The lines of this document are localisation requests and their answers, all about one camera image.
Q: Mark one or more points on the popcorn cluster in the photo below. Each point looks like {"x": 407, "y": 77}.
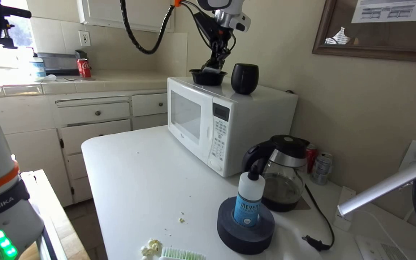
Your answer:
{"x": 150, "y": 248}

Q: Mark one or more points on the black glass coffee pot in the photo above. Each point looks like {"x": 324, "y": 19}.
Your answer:
{"x": 280, "y": 178}

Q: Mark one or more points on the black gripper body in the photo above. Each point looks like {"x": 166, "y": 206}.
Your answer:
{"x": 214, "y": 34}

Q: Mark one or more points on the red soda can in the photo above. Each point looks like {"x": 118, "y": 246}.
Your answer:
{"x": 311, "y": 161}

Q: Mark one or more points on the black cup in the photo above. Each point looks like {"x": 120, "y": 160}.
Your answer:
{"x": 244, "y": 79}

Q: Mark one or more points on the white printed paper sheet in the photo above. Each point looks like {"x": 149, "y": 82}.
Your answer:
{"x": 396, "y": 11}

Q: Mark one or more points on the wooden framed bulletin board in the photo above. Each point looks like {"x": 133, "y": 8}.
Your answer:
{"x": 376, "y": 53}

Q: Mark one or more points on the white lamp bar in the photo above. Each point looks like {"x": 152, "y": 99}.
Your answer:
{"x": 386, "y": 186}

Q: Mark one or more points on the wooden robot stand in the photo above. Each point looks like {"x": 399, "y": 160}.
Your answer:
{"x": 58, "y": 222}

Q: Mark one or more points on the clear plastic bottle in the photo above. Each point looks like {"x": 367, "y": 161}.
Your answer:
{"x": 38, "y": 67}

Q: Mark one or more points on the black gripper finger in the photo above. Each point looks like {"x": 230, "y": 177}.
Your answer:
{"x": 211, "y": 58}
{"x": 222, "y": 56}

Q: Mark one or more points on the dark round cabinet knob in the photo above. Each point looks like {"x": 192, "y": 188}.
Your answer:
{"x": 162, "y": 103}
{"x": 97, "y": 113}

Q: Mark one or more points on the cream wall cabinet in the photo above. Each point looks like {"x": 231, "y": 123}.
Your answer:
{"x": 136, "y": 15}

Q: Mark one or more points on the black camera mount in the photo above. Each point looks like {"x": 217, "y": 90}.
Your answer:
{"x": 6, "y": 22}

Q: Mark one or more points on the blue spray bottle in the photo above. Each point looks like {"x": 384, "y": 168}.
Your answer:
{"x": 247, "y": 203}

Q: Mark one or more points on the red can on countertop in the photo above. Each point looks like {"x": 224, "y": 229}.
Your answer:
{"x": 84, "y": 69}

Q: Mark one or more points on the green white striped object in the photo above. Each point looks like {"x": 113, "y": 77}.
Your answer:
{"x": 181, "y": 255}

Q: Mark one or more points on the cream kitchen base cabinet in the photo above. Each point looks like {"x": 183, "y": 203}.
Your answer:
{"x": 97, "y": 131}

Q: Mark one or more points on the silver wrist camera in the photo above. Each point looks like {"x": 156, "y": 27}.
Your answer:
{"x": 234, "y": 21}

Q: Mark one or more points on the silver toaster appliance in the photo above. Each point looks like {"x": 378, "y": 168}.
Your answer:
{"x": 58, "y": 63}

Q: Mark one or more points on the white microwave oven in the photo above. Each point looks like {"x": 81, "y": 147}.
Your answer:
{"x": 246, "y": 125}

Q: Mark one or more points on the black round base plate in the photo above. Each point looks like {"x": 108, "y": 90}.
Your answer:
{"x": 246, "y": 239}

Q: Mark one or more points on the crumpled white paper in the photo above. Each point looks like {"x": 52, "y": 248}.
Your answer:
{"x": 338, "y": 38}

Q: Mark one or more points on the white wall switch plate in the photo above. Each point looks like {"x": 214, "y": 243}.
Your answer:
{"x": 84, "y": 38}

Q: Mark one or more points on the black bowl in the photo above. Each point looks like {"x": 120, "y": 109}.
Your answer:
{"x": 208, "y": 79}

